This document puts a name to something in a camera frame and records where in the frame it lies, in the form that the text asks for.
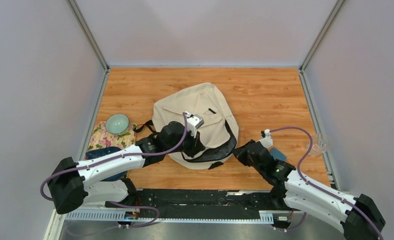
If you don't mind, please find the aluminium frame rail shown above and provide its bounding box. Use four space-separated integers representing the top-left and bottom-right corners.
52 186 356 224

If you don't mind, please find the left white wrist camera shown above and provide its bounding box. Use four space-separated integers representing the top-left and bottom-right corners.
183 111 204 138

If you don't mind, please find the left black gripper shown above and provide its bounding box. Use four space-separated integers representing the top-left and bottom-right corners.
165 127 205 158

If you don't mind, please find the dark blue leaf plate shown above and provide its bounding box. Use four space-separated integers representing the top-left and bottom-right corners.
85 146 127 182

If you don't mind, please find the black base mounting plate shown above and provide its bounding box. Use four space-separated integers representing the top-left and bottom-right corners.
120 188 296 221

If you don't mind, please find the light green ceramic bowl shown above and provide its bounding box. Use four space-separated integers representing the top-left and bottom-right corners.
105 113 130 135

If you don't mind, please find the clear plastic cup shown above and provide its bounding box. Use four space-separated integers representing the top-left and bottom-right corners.
306 133 332 157

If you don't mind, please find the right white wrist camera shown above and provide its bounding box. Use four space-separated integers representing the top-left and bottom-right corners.
258 129 273 149

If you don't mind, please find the floral rectangular tray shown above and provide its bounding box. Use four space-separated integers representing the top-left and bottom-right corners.
87 121 137 151

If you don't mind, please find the blue leather wallet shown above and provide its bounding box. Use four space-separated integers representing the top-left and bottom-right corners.
270 147 287 162

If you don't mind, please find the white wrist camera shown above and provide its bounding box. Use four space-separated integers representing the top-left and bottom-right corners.
258 129 273 149
183 111 204 138

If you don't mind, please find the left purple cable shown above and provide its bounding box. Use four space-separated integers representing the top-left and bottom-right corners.
39 111 189 233

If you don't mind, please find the beige canvas backpack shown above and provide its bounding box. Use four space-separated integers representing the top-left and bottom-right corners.
134 82 239 170

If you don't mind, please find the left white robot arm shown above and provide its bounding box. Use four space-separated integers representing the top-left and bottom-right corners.
40 116 204 214

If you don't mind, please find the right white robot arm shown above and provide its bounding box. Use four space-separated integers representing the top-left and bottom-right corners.
232 140 386 240

